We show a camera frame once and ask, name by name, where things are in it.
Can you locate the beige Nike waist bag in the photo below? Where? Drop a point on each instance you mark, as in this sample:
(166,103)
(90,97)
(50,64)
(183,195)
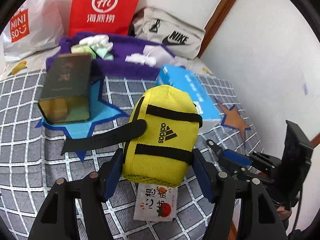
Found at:
(159,26)

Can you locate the white tomato print packet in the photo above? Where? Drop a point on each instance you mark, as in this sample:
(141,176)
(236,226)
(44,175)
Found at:
(155,203)

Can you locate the grey checked bed sheet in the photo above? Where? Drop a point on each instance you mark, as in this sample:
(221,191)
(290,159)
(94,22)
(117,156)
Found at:
(31,160)

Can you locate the yellow Adidas pouch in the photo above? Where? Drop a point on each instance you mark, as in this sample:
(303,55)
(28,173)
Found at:
(158,139)

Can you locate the brown wooden door frame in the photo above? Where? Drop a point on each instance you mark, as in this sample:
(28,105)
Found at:
(214,23)

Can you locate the green clear plastic packet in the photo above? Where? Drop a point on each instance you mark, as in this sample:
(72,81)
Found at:
(83,49)

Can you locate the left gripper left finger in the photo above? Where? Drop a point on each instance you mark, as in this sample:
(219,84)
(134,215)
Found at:
(56,218)

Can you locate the white mesh net bag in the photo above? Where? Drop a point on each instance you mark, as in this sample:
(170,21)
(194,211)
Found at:
(141,59)

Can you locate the white socks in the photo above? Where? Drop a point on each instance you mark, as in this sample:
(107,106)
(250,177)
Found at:
(100,44)

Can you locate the black rectangular tin box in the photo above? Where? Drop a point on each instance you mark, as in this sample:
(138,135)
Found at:
(66,90)

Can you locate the purple towel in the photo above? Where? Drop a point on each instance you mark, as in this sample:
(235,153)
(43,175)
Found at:
(122,47)

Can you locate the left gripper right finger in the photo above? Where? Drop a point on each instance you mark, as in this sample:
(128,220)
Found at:
(258,216)

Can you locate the blue tissue pack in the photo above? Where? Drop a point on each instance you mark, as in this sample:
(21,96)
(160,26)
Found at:
(185,80)

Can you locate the white Miniso plastic bag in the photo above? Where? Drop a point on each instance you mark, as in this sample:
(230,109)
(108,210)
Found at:
(37,25)

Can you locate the person's right hand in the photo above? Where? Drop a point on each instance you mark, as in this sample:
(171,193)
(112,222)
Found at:
(284,212)

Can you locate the red paper shopping bag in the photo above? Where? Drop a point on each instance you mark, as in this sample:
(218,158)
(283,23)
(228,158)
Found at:
(101,16)

